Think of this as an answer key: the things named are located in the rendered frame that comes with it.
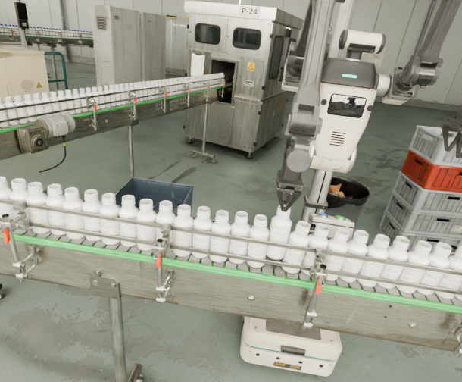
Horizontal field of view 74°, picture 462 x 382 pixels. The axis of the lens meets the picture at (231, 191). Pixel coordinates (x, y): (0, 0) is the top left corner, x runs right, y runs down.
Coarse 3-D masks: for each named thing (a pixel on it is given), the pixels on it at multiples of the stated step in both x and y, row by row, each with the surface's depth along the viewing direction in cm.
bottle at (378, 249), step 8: (376, 240) 88; (384, 240) 89; (368, 248) 90; (376, 248) 88; (384, 248) 87; (368, 256) 90; (376, 256) 88; (384, 256) 87; (368, 264) 90; (376, 264) 88; (384, 264) 89; (360, 272) 93; (368, 272) 91; (376, 272) 90; (360, 280) 93; (368, 280) 91
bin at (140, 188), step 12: (132, 180) 153; (144, 180) 154; (156, 180) 153; (120, 192) 141; (132, 192) 155; (144, 192) 157; (156, 192) 156; (168, 192) 155; (180, 192) 154; (120, 204) 143; (156, 204) 159
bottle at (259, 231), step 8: (256, 216) 90; (264, 216) 91; (256, 224) 89; (264, 224) 89; (256, 232) 89; (264, 232) 90; (248, 248) 93; (256, 248) 91; (264, 248) 91; (248, 256) 94; (256, 256) 92; (264, 256) 93; (248, 264) 95; (256, 264) 93
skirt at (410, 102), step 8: (48, 56) 1254; (56, 56) 1250; (64, 56) 1247; (72, 56) 1243; (168, 72) 1228; (176, 72) 1224; (184, 72) 1221; (376, 96) 1180; (408, 104) 1179; (416, 104) 1176; (424, 104) 1172; (432, 104) 1169; (440, 104) 1166; (448, 104) 1165
